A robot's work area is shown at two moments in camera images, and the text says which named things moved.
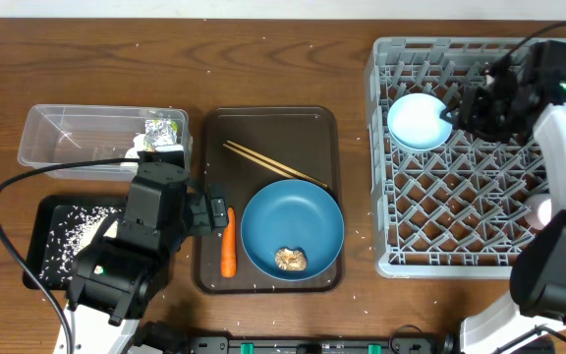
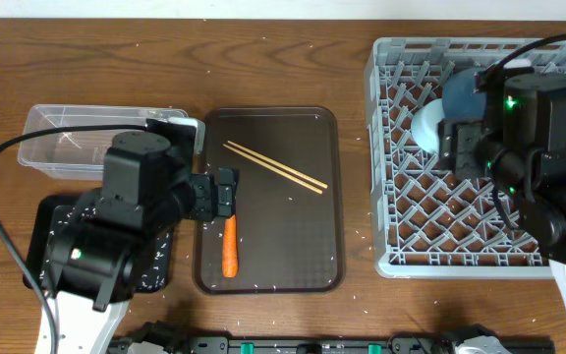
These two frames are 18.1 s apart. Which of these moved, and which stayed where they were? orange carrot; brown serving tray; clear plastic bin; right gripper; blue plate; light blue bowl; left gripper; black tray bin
Moved: light blue bowl; blue plate; left gripper; right gripper
Stayed: black tray bin; orange carrot; brown serving tray; clear plastic bin
